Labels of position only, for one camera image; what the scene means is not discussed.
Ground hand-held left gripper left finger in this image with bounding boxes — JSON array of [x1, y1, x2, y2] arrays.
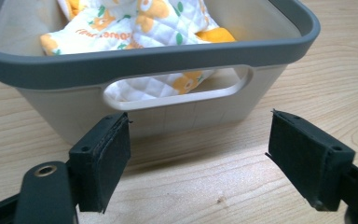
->
[[67, 111, 132, 215]]

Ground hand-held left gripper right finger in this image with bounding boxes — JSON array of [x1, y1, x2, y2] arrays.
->
[[265, 109, 356, 213]]

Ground beige basket with grey rim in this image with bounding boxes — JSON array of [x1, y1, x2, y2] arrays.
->
[[0, 0, 322, 146]]

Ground white quilted cloth orange print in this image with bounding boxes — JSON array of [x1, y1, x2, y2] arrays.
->
[[39, 0, 237, 103]]

